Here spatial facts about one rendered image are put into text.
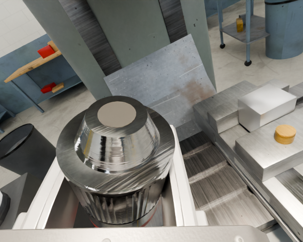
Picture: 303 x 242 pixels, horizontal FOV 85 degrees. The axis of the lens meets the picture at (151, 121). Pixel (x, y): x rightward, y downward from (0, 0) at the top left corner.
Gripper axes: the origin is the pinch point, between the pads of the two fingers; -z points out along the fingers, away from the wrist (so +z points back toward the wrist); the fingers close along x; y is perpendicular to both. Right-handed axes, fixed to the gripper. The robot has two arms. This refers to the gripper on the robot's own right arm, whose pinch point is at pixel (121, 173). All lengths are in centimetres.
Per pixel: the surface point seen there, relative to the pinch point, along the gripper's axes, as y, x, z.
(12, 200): 18.0, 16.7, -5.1
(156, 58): 15, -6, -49
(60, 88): 211, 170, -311
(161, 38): 9, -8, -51
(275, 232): 25.8, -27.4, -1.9
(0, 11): 89, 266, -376
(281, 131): 6.6, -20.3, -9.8
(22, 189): 17.9, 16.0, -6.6
